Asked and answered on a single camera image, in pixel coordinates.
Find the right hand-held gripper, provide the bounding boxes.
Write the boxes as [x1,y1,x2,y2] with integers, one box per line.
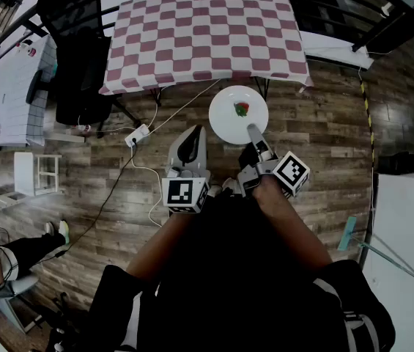
[236,122,311,198]

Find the black box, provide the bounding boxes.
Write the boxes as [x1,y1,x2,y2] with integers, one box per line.
[377,151,414,176]

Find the white stool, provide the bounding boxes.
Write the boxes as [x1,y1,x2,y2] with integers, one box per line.
[13,151,64,197]

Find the white platform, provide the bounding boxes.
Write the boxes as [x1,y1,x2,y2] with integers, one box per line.
[300,31,375,71]

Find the white power strip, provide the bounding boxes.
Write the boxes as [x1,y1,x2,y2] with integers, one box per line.
[124,123,151,147]

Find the red checkered tablecloth table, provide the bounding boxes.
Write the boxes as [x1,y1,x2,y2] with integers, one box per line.
[98,0,314,95]

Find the white round plate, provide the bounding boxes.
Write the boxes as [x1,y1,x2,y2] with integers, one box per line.
[208,85,269,145]

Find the red strawberry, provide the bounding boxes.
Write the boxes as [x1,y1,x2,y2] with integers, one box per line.
[233,101,251,118]

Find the white grid cloth table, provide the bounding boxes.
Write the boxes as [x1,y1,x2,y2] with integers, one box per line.
[0,34,58,150]

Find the teal mop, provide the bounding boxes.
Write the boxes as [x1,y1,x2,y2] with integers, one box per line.
[337,216,414,284]

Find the yellow black striped tape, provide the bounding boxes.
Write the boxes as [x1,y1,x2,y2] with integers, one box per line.
[359,78,376,164]

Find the person's right forearm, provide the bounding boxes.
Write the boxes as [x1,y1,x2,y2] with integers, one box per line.
[254,176,334,273]

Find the black office chair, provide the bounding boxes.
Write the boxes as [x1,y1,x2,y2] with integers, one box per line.
[37,0,141,139]

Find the black cable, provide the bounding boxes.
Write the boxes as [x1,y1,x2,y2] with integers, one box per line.
[56,148,134,256]

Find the white cable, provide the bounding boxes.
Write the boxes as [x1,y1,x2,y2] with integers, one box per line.
[130,144,163,229]

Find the person's left forearm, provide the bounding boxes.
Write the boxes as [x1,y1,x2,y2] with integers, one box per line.
[125,210,193,282]

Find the white counter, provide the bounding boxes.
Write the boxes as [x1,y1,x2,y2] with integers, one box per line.
[362,170,414,352]

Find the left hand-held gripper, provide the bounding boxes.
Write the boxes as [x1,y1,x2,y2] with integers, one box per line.
[161,125,211,214]

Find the person's black clothing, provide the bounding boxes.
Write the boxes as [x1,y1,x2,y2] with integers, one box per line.
[45,188,396,352]

